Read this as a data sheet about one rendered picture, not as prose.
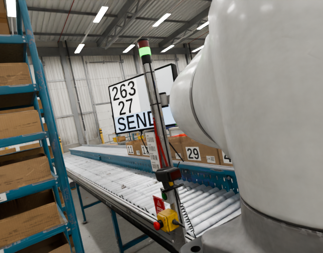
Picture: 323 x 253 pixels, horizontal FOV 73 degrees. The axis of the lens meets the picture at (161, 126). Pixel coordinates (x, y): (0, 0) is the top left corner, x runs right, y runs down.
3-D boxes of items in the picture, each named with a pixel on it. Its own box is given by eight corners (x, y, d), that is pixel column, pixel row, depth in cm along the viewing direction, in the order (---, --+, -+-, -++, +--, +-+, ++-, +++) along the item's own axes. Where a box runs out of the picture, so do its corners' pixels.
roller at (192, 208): (160, 226, 121) (160, 219, 120) (222, 193, 149) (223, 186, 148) (166, 232, 117) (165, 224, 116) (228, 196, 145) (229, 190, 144)
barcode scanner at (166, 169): (174, 195, 86) (167, 169, 86) (159, 194, 96) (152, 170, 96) (187, 189, 89) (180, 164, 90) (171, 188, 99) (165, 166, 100)
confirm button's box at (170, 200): (161, 202, 102) (158, 187, 102) (166, 199, 104) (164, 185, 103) (169, 205, 96) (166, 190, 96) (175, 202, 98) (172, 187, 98)
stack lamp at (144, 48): (138, 57, 99) (135, 44, 99) (147, 57, 102) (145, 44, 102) (143, 53, 95) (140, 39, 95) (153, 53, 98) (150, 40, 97)
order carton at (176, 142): (160, 159, 220) (156, 142, 219) (182, 151, 236) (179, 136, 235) (184, 162, 187) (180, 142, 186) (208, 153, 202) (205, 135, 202)
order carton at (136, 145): (127, 155, 285) (125, 142, 284) (147, 149, 301) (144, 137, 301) (142, 156, 252) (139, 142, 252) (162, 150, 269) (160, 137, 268)
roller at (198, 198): (160, 227, 122) (156, 225, 126) (222, 193, 150) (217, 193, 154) (158, 218, 122) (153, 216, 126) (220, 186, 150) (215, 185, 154)
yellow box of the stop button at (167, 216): (156, 229, 100) (153, 214, 100) (171, 221, 105) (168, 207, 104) (175, 241, 88) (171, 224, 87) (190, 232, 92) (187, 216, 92)
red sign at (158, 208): (157, 219, 114) (152, 195, 113) (158, 218, 114) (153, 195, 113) (175, 229, 100) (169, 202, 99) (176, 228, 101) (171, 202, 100)
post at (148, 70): (172, 248, 107) (135, 68, 102) (180, 243, 109) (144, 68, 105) (188, 259, 97) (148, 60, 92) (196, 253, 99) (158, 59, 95)
